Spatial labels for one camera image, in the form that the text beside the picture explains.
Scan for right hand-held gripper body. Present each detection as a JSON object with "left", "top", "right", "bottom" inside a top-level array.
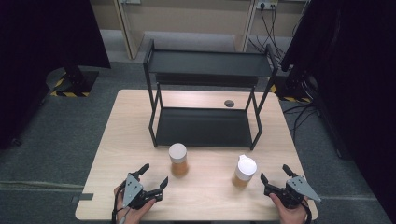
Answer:
[{"left": 263, "top": 175, "right": 322, "bottom": 210}]

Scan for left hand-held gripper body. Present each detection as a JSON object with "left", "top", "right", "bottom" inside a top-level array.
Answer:
[{"left": 121, "top": 173, "right": 164, "bottom": 210}]

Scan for glass jar with spouted white lid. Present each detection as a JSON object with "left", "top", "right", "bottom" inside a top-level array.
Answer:
[{"left": 231, "top": 154, "right": 259, "bottom": 189}]

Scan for black metal two-tier shelf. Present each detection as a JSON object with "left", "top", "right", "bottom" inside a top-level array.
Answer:
[{"left": 142, "top": 38, "right": 279, "bottom": 151}]

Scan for person's left hand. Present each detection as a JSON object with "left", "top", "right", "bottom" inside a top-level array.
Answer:
[{"left": 113, "top": 183, "right": 157, "bottom": 224}]

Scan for person's right hand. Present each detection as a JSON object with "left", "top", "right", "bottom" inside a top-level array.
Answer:
[{"left": 269, "top": 192, "right": 309, "bottom": 224}]

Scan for stand base with striped tape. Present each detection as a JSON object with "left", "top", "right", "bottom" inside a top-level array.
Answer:
[
  {"left": 270, "top": 73, "right": 316, "bottom": 104},
  {"left": 45, "top": 66, "right": 100, "bottom": 98}
]

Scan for dark curtain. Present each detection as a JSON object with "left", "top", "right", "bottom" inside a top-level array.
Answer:
[
  {"left": 0, "top": 0, "right": 112, "bottom": 151},
  {"left": 279, "top": 0, "right": 396, "bottom": 220}
]

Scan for left hand-held gripper cable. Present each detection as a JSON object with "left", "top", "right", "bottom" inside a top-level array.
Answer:
[{"left": 110, "top": 186, "right": 132, "bottom": 224}]

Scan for black cables on floor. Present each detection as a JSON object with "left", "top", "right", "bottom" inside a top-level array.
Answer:
[{"left": 281, "top": 102, "right": 320, "bottom": 142}]

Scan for black cables from wall outlet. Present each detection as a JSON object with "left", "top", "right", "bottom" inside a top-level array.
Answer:
[{"left": 247, "top": 2, "right": 289, "bottom": 62}]

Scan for white wall outlet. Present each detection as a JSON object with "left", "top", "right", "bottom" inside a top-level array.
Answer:
[{"left": 255, "top": 0, "right": 279, "bottom": 10}]

